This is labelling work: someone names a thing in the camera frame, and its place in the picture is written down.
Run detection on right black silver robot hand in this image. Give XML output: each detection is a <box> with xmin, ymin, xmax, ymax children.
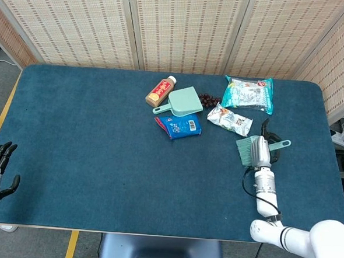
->
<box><xmin>248</xmin><ymin>117</ymin><xmax>284</xmax><ymax>171</ymax></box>

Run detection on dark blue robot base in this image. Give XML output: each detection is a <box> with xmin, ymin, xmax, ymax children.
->
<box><xmin>98</xmin><ymin>232</ymin><xmax>226</xmax><ymax>258</ymax></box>

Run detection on brown bottle with red label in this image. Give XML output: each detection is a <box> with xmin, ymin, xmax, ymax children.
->
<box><xmin>144</xmin><ymin>74</ymin><xmax>178</xmax><ymax>109</ymax></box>

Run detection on white silver snack bag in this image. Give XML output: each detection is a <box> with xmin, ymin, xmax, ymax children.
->
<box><xmin>206</xmin><ymin>102</ymin><xmax>255</xmax><ymax>138</ymax></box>

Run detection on white table foot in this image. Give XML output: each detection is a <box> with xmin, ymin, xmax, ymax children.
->
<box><xmin>0</xmin><ymin>223</ymin><xmax>19</xmax><ymax>233</ymax></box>

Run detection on teal white snack bag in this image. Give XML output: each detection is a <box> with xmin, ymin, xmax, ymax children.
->
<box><xmin>220</xmin><ymin>74</ymin><xmax>276</xmax><ymax>116</ymax></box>

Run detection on dark red grape bunch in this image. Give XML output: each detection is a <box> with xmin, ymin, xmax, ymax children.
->
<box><xmin>197</xmin><ymin>92</ymin><xmax>223</xmax><ymax>110</ymax></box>

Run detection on blue snack packet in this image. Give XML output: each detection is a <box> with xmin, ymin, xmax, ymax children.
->
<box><xmin>153</xmin><ymin>111</ymin><xmax>204</xmax><ymax>142</ymax></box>

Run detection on mint green dustpan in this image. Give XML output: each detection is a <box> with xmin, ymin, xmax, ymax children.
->
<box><xmin>152</xmin><ymin>85</ymin><xmax>205</xmax><ymax>118</ymax></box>

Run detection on blue felt table mat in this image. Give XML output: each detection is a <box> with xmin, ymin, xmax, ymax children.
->
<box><xmin>0</xmin><ymin>62</ymin><xmax>344</xmax><ymax>250</ymax></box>

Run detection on woven bamboo screen panel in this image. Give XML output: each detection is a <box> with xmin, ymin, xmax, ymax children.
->
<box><xmin>0</xmin><ymin>0</ymin><xmax>144</xmax><ymax>71</ymax></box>
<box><xmin>289</xmin><ymin>0</ymin><xmax>344</xmax><ymax>125</ymax></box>
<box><xmin>122</xmin><ymin>0</ymin><xmax>252</xmax><ymax>78</ymax></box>
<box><xmin>224</xmin><ymin>0</ymin><xmax>344</xmax><ymax>84</ymax></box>
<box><xmin>0</xmin><ymin>1</ymin><xmax>42</xmax><ymax>69</ymax></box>

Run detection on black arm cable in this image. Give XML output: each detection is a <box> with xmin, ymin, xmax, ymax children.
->
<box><xmin>239</xmin><ymin>168</ymin><xmax>286</xmax><ymax>223</ymax></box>

